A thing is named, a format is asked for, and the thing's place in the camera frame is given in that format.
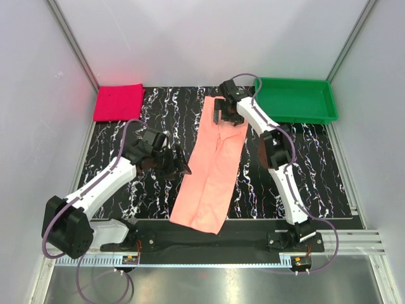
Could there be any left aluminium corner post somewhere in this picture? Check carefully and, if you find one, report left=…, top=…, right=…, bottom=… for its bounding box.
left=45, top=0, right=100, bottom=92

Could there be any white slotted cable duct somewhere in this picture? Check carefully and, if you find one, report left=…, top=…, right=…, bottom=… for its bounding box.
left=55, top=255, right=294, bottom=269

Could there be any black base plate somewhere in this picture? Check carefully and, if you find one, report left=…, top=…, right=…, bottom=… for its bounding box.
left=100, top=219, right=325, bottom=262

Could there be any folded magenta t shirt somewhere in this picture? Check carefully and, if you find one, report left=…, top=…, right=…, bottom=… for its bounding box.
left=93, top=84, right=145, bottom=122

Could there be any aluminium front rail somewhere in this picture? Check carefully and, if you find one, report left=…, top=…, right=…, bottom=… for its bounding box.
left=320, top=230, right=385, bottom=255

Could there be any green plastic tray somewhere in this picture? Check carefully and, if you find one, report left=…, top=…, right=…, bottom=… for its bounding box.
left=254, top=77, right=339, bottom=125

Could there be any aluminium corner post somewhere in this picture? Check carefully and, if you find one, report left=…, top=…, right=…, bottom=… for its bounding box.
left=45, top=0, right=100, bottom=92
left=326, top=0, right=379, bottom=83

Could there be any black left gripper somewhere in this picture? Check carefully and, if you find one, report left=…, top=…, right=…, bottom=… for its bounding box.
left=151, top=144, right=191, bottom=181

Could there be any right aluminium corner post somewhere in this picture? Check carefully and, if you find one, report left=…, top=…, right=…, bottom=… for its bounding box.
left=326, top=0, right=379, bottom=83

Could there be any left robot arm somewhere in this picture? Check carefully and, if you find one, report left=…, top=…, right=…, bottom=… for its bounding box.
left=41, top=129, right=192, bottom=259

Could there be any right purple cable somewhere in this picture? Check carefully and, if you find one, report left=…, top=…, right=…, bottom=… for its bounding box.
left=232, top=72, right=342, bottom=273

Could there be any right controller board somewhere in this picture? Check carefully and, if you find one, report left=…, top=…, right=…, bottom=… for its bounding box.
left=291, top=256, right=312, bottom=275

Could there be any peach t shirt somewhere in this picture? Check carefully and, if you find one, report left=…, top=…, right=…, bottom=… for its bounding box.
left=170, top=97, right=248, bottom=234

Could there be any purple cable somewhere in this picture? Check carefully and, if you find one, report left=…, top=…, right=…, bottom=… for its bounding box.
left=41, top=118, right=146, bottom=303
left=232, top=72, right=342, bottom=273

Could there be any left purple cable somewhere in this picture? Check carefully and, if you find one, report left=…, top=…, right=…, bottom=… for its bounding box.
left=41, top=118, right=146, bottom=303

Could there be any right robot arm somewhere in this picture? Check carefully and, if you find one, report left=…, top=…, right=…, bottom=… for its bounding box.
left=213, top=79, right=316, bottom=251

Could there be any controller board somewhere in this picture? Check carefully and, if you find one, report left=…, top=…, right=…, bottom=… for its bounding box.
left=291, top=256, right=312, bottom=275
left=121, top=255, right=139, bottom=266

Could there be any left controller board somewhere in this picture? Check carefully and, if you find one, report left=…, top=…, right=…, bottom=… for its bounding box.
left=121, top=255, right=139, bottom=266

